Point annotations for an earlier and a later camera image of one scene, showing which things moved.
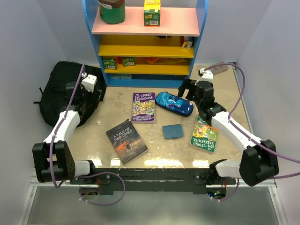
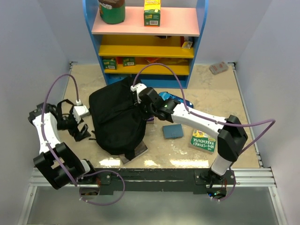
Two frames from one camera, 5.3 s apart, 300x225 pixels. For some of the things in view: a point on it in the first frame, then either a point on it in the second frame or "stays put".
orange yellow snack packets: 166,60 stays put
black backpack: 55,98 → 117,122
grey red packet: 219,68 stays put
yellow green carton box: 152,13 stays put
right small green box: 128,61 stays put
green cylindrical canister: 112,11 stays put
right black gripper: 187,84 → 141,104
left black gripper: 92,102 → 78,135
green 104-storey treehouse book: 204,136 stays put
